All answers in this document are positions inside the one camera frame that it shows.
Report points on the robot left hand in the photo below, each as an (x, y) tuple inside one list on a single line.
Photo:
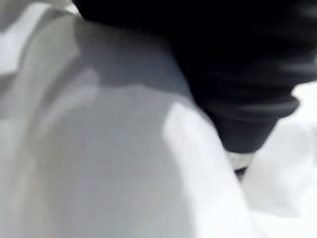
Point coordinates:
[(230, 62)]

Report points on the white bed blanket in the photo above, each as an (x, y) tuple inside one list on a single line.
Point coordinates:
[(104, 158)]

